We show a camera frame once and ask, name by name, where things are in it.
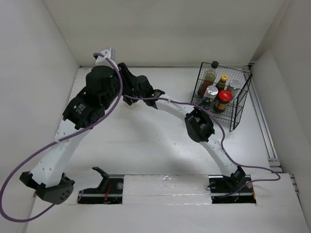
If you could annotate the tall dark sauce bottle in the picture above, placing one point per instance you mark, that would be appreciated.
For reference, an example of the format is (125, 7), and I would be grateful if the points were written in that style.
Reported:
(209, 78)

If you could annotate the red lid sauce jar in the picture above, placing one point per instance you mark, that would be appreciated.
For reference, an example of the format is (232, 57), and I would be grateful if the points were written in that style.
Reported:
(222, 100)

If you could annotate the yellow cap chili sauce bottle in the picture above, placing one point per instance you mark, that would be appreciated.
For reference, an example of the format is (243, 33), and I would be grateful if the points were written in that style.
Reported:
(221, 83)

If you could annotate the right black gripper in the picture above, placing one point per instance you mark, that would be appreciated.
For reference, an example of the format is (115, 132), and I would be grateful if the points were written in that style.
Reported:
(128, 100)

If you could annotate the black cap shaker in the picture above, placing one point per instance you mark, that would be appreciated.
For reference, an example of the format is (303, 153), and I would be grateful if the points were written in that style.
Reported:
(132, 106)
(206, 103)

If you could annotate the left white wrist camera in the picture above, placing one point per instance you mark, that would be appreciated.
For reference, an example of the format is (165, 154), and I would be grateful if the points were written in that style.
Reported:
(100, 57)

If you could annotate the silver cap blue label shaker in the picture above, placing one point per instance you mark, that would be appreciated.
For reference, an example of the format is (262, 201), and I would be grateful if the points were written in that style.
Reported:
(234, 87)
(211, 92)

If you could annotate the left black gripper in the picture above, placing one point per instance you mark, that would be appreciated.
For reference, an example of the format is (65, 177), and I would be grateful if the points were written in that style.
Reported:
(129, 80)

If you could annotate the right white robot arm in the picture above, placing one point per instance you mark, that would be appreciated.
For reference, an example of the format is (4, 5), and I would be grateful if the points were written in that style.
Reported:
(198, 123)

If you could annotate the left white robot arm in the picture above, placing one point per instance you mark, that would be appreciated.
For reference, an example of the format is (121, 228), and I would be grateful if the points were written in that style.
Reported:
(47, 178)

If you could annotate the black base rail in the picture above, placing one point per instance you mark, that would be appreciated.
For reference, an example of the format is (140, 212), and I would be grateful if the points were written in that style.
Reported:
(167, 190)

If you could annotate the black wire rack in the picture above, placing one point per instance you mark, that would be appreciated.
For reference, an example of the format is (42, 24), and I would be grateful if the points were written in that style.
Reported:
(231, 117)

